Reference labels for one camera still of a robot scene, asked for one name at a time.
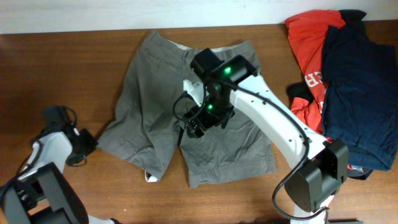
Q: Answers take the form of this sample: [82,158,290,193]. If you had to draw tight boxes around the red t-shirt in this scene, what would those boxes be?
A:
[285,10,346,134]

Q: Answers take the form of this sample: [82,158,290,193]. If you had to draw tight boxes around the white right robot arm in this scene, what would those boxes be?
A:
[181,49,349,223]

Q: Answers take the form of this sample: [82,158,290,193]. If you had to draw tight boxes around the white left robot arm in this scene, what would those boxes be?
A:
[1,106,117,224]

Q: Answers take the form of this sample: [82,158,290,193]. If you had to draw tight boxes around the grey cargo shorts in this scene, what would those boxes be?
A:
[99,32,276,188]

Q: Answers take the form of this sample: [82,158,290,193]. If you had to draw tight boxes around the navy blue garment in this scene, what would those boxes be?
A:
[322,9,397,171]

